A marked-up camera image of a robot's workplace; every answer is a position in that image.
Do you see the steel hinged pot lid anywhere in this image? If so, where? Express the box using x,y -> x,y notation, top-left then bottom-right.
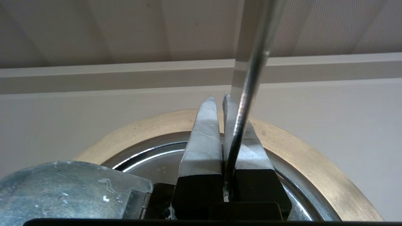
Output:
0,141 -> 343,222

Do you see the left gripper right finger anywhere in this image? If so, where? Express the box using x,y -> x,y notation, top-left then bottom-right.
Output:
222,95 -> 292,220

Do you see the bronze round counter ring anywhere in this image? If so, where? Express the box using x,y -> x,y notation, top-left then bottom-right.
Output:
73,109 -> 384,222

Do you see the steel ladle hooked handle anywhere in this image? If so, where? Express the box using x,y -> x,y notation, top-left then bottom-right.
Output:
224,0 -> 286,201

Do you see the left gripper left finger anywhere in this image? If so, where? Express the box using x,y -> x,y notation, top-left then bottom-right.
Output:
171,97 -> 224,220

